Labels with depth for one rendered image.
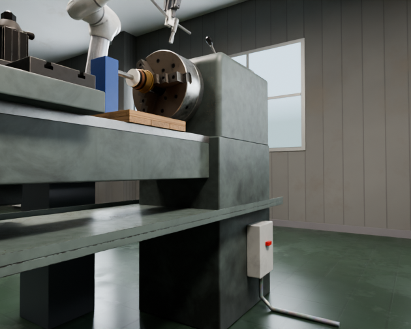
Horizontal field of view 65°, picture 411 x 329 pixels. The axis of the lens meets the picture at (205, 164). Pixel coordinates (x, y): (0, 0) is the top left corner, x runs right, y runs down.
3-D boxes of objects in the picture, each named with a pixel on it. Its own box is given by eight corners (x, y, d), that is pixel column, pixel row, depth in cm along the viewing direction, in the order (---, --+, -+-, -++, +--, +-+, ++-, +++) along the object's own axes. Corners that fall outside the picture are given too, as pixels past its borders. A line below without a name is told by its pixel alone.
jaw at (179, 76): (167, 80, 140) (189, 73, 134) (168, 91, 140) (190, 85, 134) (150, 74, 131) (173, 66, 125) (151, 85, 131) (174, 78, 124)
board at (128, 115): (121, 137, 145) (121, 128, 145) (185, 131, 125) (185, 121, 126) (60, 130, 119) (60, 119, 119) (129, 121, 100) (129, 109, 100)
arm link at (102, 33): (59, 139, 175) (87, 142, 196) (83, 143, 170) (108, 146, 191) (82, -2, 172) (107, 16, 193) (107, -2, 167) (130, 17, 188)
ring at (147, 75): (141, 74, 138) (125, 68, 130) (158, 70, 133) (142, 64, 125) (141, 96, 137) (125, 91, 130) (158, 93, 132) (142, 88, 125)
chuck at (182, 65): (141, 122, 156) (149, 57, 154) (194, 127, 140) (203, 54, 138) (128, 119, 149) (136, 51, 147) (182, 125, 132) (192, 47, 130)
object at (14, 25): (15, 40, 100) (15, 31, 100) (29, 34, 96) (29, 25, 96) (-14, 31, 94) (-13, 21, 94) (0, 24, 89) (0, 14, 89)
